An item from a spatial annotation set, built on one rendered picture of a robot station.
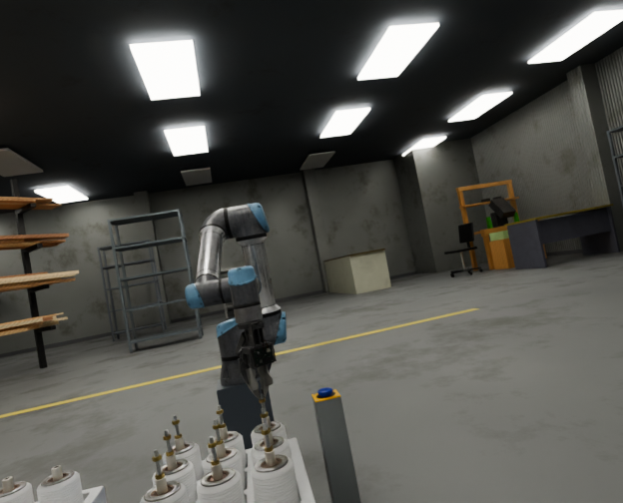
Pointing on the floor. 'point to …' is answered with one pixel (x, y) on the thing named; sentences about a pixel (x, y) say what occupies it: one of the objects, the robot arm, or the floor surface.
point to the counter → (358, 272)
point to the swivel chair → (466, 248)
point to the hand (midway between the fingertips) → (260, 392)
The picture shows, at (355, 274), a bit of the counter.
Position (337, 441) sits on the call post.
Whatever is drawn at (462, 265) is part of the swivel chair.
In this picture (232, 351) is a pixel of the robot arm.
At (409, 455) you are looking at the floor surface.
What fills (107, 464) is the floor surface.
